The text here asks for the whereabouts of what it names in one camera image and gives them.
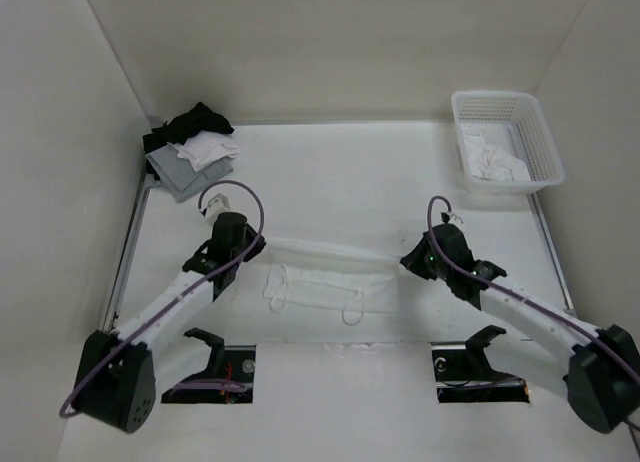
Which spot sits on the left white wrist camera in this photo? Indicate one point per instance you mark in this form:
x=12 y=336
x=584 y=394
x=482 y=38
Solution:
x=216 y=206

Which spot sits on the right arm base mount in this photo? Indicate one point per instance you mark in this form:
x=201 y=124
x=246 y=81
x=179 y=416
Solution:
x=463 y=374

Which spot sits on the black folded tank top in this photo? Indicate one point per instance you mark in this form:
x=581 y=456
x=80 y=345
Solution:
x=185 y=126

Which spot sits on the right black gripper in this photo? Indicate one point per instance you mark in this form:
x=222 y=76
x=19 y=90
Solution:
x=412 y=261

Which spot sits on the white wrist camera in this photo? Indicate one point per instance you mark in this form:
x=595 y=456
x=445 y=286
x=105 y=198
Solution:
x=451 y=218
x=216 y=206

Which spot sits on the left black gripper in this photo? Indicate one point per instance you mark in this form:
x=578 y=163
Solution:
x=258 y=245

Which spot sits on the white tank tops in basket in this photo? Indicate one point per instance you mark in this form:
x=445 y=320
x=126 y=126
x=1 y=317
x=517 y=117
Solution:
x=490 y=154

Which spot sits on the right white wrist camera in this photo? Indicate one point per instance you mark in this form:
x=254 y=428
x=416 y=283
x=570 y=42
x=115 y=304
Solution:
x=451 y=218

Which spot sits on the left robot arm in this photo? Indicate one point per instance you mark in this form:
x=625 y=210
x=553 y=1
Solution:
x=121 y=372

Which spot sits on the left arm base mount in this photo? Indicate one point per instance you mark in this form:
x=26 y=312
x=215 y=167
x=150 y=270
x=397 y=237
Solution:
x=226 y=378

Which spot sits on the grey folded tank top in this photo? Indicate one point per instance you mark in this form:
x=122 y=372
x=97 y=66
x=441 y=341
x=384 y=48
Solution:
x=178 y=176

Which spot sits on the white plastic basket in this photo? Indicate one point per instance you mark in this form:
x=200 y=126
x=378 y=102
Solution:
x=531 y=138

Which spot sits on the white tank top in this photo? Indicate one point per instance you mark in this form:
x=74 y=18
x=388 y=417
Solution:
x=349 y=280

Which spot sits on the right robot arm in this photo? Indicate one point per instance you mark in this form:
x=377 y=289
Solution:
x=595 y=370

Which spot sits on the metal table frame rail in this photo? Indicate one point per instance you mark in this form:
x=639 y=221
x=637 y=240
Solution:
x=108 y=307

